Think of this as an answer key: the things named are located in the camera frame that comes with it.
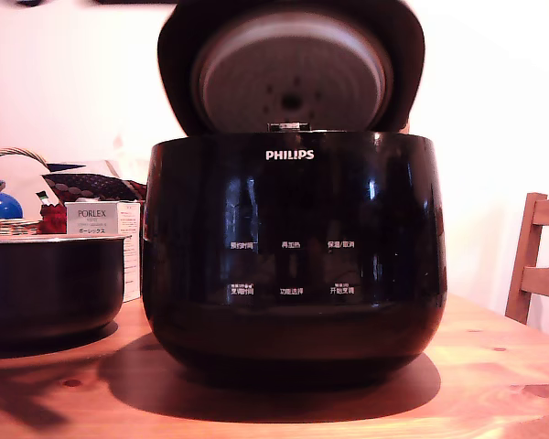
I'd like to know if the black rice cooker lid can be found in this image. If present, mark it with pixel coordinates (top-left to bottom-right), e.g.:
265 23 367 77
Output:
156 0 427 138

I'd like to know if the black Philips rice cooker body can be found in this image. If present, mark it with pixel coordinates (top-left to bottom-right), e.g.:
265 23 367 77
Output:
140 122 449 386

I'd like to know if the white Porlex box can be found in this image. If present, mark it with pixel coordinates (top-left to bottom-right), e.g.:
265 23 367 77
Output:
64 199 143 304

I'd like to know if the dark patterned cloth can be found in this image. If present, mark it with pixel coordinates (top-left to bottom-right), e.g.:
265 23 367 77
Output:
42 160 148 203

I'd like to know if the red knitted item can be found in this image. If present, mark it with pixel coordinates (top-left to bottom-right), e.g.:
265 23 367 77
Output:
39 202 68 236

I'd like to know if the black inner cooking pot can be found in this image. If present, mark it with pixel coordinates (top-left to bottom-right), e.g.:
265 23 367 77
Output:
0 233 134 343

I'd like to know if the white printed cloth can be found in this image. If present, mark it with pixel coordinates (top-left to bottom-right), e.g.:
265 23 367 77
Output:
0 153 56 221

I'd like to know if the woven wicker basket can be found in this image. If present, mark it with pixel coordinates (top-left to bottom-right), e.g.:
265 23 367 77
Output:
0 146 52 238

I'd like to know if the wooden chair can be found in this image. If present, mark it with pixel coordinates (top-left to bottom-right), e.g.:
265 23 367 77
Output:
504 191 549 328

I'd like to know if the blue ball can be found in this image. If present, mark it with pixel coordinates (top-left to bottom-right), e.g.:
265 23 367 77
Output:
0 191 25 221

